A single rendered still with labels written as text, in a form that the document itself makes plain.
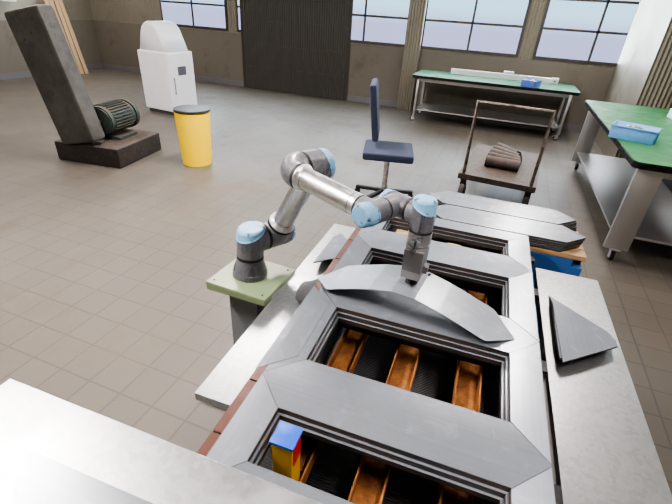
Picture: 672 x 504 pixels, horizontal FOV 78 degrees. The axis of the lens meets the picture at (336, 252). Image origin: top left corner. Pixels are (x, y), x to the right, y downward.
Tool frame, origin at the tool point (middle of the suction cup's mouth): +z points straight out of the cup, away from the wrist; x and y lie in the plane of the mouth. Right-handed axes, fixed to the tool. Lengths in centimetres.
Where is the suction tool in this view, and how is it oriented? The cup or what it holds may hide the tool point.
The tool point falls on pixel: (410, 284)
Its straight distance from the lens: 144.0
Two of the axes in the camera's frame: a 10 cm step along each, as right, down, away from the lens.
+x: -9.0, -2.7, 3.4
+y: 4.3, -4.4, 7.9
